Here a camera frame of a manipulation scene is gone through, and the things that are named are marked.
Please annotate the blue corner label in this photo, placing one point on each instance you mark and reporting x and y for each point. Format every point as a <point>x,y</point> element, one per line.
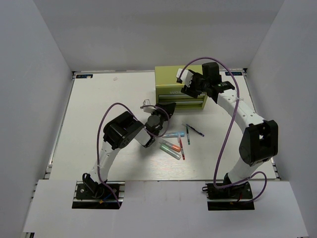
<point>84,76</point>
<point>235,73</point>

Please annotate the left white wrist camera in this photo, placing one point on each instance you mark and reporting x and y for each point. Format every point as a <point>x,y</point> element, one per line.
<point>147,107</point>

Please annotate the green highlighter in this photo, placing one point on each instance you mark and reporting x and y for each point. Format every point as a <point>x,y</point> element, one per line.
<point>169,151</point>

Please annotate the left blue corner label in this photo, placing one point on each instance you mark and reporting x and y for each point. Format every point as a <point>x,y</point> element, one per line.
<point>84,76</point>

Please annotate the orange highlighter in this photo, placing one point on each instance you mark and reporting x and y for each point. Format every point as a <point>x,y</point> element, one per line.
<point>170,145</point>

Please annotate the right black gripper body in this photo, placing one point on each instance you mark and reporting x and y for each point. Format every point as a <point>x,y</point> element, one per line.
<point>198,80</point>

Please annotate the green metal drawer chest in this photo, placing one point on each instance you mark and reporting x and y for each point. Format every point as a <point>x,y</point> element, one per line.
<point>165,79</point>

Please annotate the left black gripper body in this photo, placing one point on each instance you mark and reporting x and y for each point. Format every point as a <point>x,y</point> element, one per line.
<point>162,119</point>

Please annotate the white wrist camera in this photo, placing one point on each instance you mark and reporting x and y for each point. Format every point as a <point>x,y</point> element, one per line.
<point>184,77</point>
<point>147,107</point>

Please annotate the right blue corner label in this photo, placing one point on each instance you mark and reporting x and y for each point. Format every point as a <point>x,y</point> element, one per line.
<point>235,73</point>

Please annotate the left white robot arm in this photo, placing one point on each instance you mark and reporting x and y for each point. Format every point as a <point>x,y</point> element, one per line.
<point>117,134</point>

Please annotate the blue pen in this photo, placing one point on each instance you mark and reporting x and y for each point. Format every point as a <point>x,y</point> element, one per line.
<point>195,130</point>

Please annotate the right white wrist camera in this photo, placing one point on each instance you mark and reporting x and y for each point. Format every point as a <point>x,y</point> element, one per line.
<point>184,77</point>

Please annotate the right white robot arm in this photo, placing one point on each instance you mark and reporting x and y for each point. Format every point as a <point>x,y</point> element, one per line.
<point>259,141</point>

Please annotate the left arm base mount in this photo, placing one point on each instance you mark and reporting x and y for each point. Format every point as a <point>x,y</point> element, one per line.
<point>84,198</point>

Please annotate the green pen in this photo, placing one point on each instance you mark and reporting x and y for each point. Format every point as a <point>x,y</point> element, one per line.
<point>188,136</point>

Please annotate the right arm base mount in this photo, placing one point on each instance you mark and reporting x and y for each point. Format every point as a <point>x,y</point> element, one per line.
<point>235,198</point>

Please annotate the blue highlighter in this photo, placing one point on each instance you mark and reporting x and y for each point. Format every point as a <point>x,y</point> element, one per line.
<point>174,134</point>

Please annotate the red pen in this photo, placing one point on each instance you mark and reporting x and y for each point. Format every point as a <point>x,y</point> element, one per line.
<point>181,146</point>

